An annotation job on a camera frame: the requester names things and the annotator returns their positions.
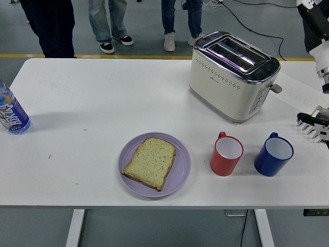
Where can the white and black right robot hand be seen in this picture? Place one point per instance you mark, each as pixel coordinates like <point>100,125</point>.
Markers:
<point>316,28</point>

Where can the grey toaster lever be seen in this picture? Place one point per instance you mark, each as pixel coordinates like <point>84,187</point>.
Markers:
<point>277,88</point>

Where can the brown-crusted bread slice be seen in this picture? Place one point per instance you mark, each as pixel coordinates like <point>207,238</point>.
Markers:
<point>151,162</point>

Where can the blue-labelled water bottle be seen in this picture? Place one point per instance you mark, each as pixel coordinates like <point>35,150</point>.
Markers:
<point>13,113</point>

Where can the purple plate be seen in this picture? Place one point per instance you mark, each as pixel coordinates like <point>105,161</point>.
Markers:
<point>180,164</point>

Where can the metal toast rack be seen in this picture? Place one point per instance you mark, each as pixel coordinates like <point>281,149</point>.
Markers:
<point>308,127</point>

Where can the cream and chrome toaster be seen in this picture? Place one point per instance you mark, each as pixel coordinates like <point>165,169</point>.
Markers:
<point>221,87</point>

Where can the black stand base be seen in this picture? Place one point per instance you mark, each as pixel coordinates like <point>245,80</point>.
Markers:
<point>184,4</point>

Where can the blue enamel mug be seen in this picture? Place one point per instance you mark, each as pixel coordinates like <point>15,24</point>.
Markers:
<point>266,164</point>

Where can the red enamel mug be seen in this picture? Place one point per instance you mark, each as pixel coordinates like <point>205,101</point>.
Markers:
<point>221,164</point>

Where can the black table control panel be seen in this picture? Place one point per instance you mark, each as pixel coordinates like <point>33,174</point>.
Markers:
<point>316,212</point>

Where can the grey under-table control box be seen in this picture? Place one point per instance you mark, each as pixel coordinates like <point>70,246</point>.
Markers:
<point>235,212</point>

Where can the white table leg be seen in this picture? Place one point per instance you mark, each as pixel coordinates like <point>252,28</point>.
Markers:
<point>264,229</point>
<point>75,229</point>

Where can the person in light jeans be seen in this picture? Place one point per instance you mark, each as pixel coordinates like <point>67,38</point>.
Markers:
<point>102,20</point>

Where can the person in dark trousers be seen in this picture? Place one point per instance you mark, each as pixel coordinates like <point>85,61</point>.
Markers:
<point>54,25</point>

